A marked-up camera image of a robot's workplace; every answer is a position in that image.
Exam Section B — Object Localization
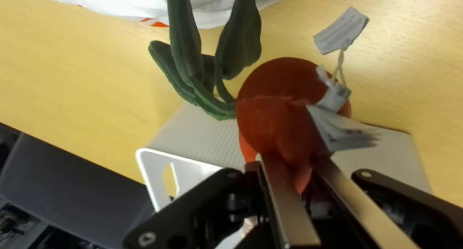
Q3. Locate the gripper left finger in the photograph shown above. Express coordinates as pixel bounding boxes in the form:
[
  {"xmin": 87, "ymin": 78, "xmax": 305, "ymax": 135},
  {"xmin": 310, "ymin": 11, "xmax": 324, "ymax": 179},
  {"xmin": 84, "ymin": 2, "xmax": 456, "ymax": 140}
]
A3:
[{"xmin": 123, "ymin": 153, "xmax": 321, "ymax": 249}]

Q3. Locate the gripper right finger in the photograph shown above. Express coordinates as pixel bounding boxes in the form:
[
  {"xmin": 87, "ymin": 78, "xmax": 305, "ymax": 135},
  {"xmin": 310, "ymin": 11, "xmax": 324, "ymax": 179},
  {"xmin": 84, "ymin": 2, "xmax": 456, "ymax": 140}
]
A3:
[{"xmin": 312, "ymin": 155, "xmax": 463, "ymax": 249}]

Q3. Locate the red plush radish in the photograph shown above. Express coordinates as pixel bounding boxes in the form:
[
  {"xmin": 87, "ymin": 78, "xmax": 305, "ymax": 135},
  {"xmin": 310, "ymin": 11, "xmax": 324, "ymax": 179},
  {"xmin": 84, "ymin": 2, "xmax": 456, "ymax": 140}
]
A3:
[{"xmin": 148, "ymin": 0, "xmax": 381, "ymax": 195}]

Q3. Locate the white plastic bag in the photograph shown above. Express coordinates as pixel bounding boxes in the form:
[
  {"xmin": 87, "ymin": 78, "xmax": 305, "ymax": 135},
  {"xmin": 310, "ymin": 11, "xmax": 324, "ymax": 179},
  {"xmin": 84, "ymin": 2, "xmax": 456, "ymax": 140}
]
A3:
[{"xmin": 0, "ymin": 0, "xmax": 290, "ymax": 29}]

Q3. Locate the white metal bracket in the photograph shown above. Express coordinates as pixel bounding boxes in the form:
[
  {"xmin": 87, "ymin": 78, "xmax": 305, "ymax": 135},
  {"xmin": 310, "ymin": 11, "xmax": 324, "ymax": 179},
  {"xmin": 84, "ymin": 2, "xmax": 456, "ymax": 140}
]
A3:
[{"xmin": 136, "ymin": 148, "xmax": 223, "ymax": 212}]

